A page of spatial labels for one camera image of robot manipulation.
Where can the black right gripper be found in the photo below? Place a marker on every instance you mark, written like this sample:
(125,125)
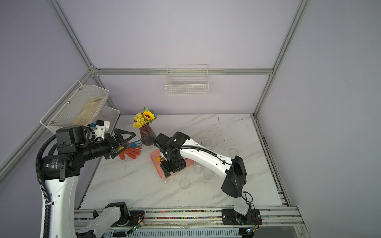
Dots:
(171,167)

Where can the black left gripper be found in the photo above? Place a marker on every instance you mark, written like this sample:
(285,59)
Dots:
(119,141)

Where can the clear jar with orange cookies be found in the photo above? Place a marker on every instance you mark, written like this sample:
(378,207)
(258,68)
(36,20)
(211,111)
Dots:
(197,168)

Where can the clear plastic jar lid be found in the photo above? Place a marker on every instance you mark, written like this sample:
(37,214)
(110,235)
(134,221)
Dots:
(233,152)

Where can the clear jar with brown cookies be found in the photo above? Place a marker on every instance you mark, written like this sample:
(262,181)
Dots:
(169,179)

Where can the clear plastic cookie jar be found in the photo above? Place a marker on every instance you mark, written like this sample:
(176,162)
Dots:
(206,142)

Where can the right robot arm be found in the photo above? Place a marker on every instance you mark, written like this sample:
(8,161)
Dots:
(175,151)

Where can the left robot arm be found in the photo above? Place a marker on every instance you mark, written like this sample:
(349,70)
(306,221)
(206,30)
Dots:
(58,165)

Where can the red rubber glove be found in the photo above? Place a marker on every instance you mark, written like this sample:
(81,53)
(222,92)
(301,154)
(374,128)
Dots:
(133,154)

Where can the pink plastic tray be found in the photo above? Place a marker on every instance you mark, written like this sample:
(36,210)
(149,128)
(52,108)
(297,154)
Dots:
(156,154)

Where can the yellow sunflower bouquet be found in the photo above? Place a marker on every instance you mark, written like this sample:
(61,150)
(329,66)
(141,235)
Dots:
(145,117)

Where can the beige cloth in basket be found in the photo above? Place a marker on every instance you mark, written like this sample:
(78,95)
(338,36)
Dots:
(88,111)

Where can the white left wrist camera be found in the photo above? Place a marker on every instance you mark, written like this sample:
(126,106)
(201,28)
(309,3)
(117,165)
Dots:
(99,128)

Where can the white mesh wall basket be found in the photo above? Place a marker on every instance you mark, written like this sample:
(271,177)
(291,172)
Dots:
(70,104)

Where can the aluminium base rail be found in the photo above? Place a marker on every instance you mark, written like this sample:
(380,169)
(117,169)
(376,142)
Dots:
(284,216)

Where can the white wire wall basket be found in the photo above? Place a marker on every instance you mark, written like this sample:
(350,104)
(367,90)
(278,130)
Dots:
(187,79)

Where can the aluminium frame profile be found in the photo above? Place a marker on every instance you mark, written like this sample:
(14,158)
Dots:
(14,159)

